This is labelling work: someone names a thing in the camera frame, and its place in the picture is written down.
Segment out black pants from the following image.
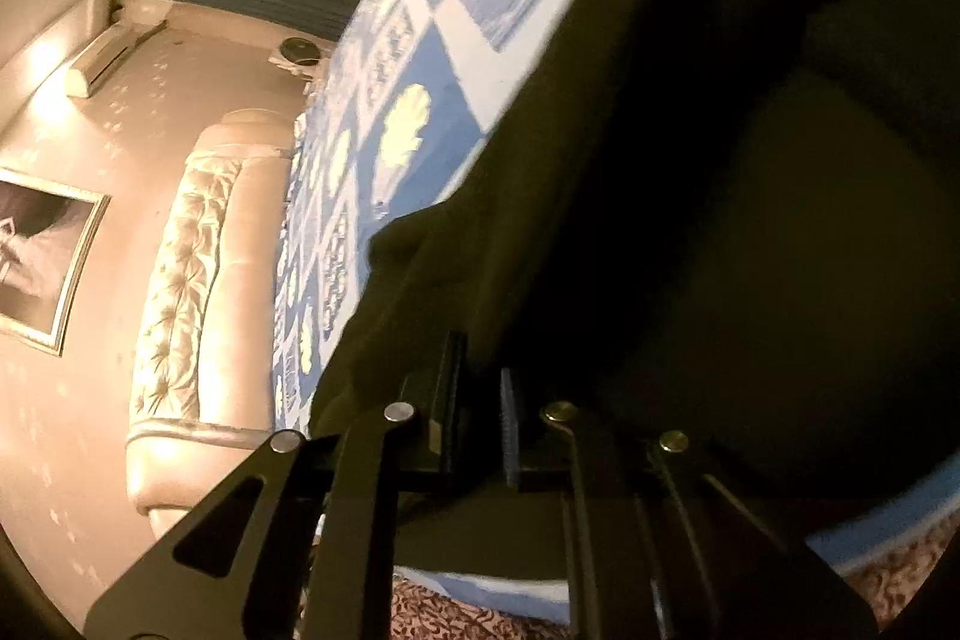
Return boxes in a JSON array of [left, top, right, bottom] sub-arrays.
[[309, 0, 958, 534]]

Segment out maroon floral clothing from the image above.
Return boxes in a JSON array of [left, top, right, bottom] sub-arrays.
[[389, 510, 960, 640]]

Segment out cream tufted headboard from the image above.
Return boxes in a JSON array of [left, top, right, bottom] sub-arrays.
[[125, 109, 295, 536]]

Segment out blue patterned bedsheet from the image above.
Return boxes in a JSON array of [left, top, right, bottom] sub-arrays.
[[274, 0, 958, 638]]

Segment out white air conditioner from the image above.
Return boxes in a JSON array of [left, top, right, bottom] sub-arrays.
[[64, 21, 166, 99]]

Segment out framed wall picture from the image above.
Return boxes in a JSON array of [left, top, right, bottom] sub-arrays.
[[2, 167, 110, 356]]

